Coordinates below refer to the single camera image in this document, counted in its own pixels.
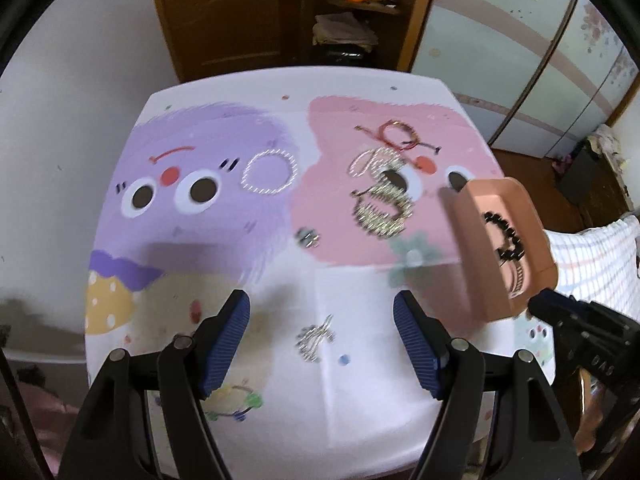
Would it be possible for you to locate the gold chain necklace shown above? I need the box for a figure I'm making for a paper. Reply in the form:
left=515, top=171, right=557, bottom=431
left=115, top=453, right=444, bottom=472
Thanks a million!
left=349, top=159, right=417, bottom=239

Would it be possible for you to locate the red string bracelet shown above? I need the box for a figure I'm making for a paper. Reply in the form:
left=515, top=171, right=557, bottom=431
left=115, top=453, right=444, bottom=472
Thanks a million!
left=354, top=119, right=443, bottom=157

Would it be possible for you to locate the pink plastic jewelry tray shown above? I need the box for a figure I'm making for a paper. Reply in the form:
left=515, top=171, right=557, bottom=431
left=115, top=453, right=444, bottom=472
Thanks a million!
left=452, top=178, right=558, bottom=322

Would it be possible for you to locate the black bead bracelet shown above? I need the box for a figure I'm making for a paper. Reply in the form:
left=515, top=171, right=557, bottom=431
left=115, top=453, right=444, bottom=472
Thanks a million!
left=482, top=210, right=526, bottom=264

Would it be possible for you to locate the folded cloth on shelf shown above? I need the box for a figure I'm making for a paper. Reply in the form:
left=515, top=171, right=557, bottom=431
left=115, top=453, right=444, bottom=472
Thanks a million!
left=312, top=12, right=378, bottom=51

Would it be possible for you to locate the light blue wardrobe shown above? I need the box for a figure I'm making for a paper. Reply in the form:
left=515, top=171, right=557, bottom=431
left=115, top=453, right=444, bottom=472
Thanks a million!
left=411, top=0, right=638, bottom=158

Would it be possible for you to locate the checked bed sheet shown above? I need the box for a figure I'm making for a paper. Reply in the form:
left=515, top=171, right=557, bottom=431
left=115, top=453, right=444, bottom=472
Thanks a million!
left=546, top=214, right=640, bottom=321

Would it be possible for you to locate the small silver earring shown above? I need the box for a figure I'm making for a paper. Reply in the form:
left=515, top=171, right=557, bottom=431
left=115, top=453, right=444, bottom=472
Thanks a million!
left=295, top=228, right=321, bottom=249

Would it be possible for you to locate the round white pearl bracelet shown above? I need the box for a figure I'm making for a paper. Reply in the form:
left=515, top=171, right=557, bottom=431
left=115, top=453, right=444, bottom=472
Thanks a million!
left=241, top=148, right=300, bottom=196

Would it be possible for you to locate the silver chain piece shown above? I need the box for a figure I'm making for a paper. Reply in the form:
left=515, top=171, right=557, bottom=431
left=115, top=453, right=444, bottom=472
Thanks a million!
left=294, top=314, right=336, bottom=364

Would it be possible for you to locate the brown wooden door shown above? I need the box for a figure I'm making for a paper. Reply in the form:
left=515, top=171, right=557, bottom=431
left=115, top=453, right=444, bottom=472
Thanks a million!
left=154, top=0, right=300, bottom=82

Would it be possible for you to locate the wooden shelf unit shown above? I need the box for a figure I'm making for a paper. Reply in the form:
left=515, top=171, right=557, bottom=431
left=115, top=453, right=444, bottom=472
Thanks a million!
left=298, top=0, right=434, bottom=72

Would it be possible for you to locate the long white pearl necklace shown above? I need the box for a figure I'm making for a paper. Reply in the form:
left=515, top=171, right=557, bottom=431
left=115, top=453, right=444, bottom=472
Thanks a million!
left=347, top=146, right=407, bottom=179

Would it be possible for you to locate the cartoon monster table mat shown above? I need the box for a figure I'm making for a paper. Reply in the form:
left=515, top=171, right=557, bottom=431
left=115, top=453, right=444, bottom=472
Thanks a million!
left=86, top=67, right=554, bottom=479

